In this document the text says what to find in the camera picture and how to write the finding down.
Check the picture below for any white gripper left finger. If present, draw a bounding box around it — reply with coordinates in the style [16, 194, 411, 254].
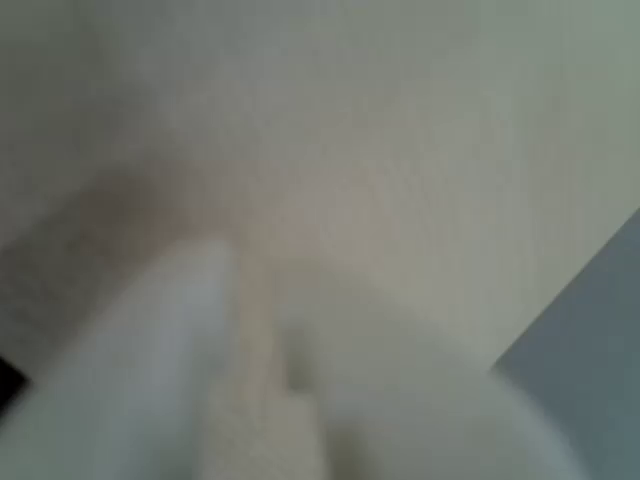
[0, 238, 247, 480]

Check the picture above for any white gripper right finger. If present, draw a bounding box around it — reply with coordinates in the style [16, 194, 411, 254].
[279, 272, 589, 480]

